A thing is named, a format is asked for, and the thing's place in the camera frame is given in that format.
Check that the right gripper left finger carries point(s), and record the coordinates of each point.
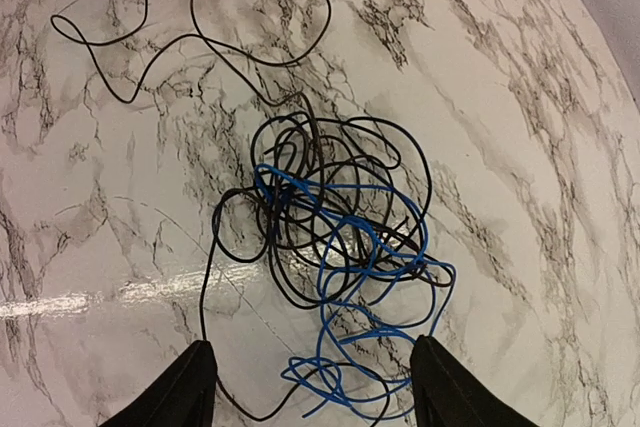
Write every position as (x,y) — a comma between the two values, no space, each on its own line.
(183,394)

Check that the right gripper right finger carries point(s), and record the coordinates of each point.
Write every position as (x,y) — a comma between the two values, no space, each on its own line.
(447,394)

